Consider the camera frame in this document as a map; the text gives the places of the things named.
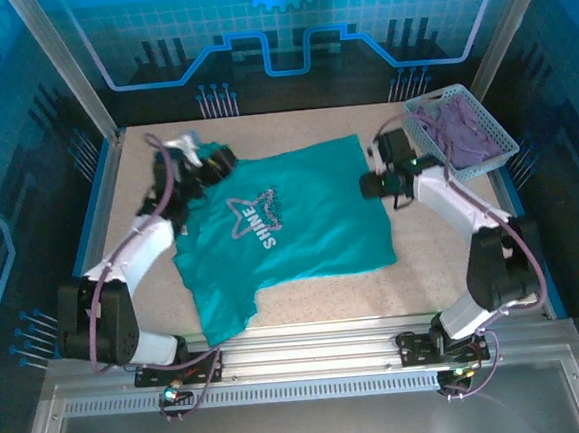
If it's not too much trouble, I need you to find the teal t-shirt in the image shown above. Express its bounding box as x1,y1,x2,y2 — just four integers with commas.
163,127,404,351

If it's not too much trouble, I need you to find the grey perforated plastic basket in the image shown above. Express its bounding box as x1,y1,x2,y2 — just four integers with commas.
399,78,523,188

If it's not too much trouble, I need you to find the purple cloths pile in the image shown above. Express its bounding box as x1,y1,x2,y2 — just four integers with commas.
413,90,507,175

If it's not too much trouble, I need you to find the blue printed backdrop panel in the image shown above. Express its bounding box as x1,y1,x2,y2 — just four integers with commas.
34,0,541,131

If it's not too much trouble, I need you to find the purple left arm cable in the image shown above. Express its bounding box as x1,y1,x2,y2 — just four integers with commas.
71,129,192,377

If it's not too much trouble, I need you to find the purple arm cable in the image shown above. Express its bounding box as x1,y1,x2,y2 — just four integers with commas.
71,129,192,377
371,102,550,328

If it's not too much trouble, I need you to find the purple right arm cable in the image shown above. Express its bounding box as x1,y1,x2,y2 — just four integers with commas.
371,102,550,328

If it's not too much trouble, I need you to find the aluminium frame post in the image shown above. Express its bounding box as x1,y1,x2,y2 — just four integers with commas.
6,0,127,149
462,0,565,103

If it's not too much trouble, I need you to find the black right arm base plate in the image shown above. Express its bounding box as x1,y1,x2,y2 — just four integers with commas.
396,325,497,369

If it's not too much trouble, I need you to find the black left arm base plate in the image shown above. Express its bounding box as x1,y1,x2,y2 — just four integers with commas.
132,349,226,390

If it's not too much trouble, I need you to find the aluminium mounting rail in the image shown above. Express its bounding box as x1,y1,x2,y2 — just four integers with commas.
43,301,579,400

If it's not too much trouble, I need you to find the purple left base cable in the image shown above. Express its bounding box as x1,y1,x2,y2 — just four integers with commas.
154,349,231,423

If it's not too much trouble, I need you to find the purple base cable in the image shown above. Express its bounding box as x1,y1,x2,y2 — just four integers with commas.
154,349,231,423
436,325,500,401

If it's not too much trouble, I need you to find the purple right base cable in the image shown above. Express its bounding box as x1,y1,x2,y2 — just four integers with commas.
436,325,500,401

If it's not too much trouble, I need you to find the slotted grey cable duct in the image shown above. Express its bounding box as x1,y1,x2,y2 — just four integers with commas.
62,370,443,420

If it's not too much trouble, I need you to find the grey metal frame panel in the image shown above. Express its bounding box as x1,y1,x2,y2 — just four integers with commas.
11,343,579,433

